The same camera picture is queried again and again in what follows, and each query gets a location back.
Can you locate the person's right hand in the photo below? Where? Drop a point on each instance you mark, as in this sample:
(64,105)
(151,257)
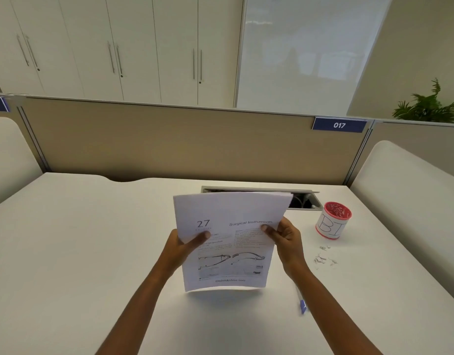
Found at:
(290,249)

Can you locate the person's left hand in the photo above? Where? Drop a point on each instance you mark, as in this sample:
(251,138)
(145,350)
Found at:
(173,255)

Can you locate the person's right thumb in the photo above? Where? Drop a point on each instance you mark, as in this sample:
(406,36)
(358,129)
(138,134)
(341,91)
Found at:
(270,229)

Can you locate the person's left thumb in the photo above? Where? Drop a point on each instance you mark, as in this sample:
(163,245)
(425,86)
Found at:
(199,240)

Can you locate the stack of printed white paper sheets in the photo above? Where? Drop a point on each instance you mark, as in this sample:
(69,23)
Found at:
(230,218)

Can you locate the person's left forearm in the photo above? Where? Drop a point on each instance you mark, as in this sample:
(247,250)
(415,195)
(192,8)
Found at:
(138,310)

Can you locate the person's right forearm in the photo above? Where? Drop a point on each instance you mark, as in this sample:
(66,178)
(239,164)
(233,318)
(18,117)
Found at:
(334,317)

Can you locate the red cup with white label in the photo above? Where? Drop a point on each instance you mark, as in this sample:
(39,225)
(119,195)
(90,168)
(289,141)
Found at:
(333,224)

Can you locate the white pen with blue cap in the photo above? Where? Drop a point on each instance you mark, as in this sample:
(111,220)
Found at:
(301,301)

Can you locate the beige desk partition panel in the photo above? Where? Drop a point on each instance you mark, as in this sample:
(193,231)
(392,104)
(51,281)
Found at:
(197,144)
(419,138)

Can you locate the white rounded side divider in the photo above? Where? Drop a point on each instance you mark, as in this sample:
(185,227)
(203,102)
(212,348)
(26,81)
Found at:
(411,195)
(9,158)

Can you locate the frosted glass whiteboard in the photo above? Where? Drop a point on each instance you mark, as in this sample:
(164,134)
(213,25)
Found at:
(308,51)

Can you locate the green potted plant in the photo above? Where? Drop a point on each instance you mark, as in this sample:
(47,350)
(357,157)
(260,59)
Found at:
(428,107)

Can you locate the white wall cabinet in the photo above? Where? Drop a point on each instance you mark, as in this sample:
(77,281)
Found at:
(138,44)

